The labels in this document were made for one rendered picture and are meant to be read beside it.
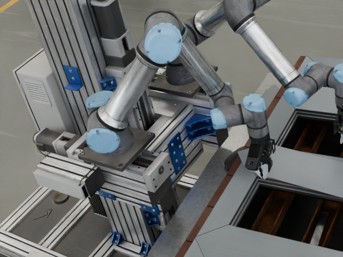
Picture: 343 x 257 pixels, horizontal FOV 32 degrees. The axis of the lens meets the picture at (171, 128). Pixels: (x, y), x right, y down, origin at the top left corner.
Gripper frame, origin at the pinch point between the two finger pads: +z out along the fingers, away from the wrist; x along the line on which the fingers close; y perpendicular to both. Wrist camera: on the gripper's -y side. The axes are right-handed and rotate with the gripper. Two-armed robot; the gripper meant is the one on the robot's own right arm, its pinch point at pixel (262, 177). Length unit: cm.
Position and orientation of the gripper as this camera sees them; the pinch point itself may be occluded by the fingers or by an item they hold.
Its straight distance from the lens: 233.1
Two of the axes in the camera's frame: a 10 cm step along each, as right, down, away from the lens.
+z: 2.0, 7.9, 5.8
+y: 4.7, -6.0, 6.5
